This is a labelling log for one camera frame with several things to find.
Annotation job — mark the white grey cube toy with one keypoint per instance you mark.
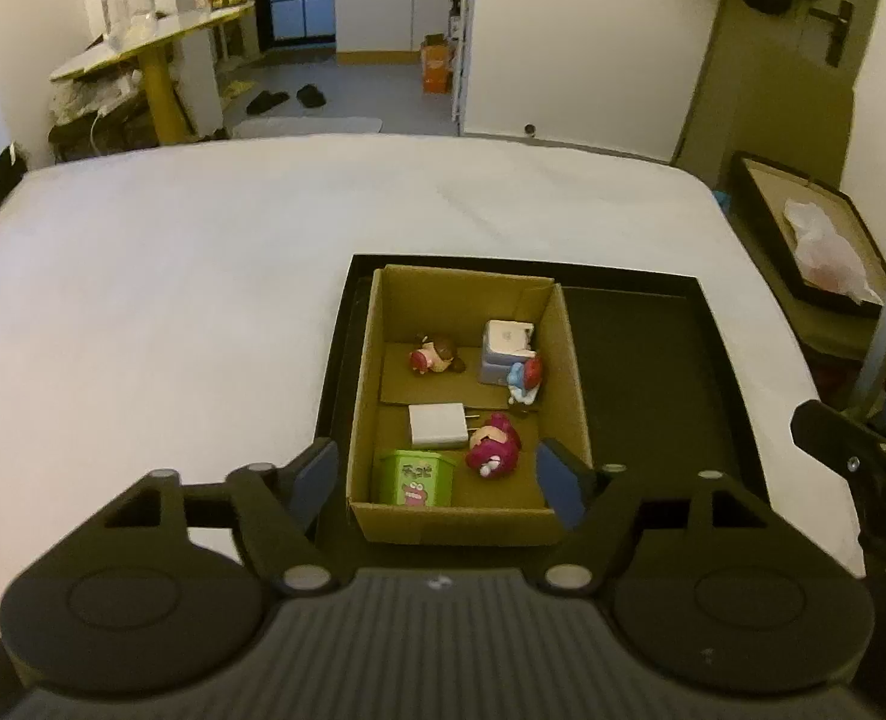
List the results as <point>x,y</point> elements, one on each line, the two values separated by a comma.
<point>504,349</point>

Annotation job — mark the pink bear figurine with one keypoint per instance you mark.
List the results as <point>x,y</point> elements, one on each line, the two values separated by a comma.
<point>492,448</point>

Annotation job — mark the green cartoon tin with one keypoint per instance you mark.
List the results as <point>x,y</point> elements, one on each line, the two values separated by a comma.
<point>415,477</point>

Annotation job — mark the black tray with cardboard bottom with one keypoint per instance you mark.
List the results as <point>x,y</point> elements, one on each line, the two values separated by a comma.
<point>766,225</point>

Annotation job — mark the clear water jug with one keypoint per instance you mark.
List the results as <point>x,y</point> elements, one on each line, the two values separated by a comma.
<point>128,4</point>

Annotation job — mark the yellow slippers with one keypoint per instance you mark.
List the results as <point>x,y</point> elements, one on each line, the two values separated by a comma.
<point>237,88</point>

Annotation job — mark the black slipper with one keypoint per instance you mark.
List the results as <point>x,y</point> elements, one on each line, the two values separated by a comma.
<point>267,102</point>
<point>311,95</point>

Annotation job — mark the black shallow tray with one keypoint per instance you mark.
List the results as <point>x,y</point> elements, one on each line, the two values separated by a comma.
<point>653,405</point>

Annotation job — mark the orange cardboard box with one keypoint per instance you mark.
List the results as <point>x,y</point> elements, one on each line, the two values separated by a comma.
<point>437,64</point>

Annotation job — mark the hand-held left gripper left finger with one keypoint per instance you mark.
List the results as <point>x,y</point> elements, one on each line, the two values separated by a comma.
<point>315,481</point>

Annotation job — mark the brown haired doll figurine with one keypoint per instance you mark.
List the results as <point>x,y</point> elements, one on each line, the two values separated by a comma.
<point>432,356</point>

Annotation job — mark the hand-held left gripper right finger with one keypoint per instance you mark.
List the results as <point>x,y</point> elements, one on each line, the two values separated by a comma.
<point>559,487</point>

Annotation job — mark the white wall charger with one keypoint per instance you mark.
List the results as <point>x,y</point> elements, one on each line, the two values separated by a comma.
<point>437,426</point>

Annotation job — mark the white plastic bag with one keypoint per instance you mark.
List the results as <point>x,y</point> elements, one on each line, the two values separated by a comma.
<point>826,247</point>

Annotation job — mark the yellow round table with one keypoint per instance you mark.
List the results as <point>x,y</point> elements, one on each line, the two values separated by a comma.
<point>159,82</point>

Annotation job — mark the blue red figurine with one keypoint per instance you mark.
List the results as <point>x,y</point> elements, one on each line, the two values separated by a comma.
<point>525,381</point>

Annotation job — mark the white cabinet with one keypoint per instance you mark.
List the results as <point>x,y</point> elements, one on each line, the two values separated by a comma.
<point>402,7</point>

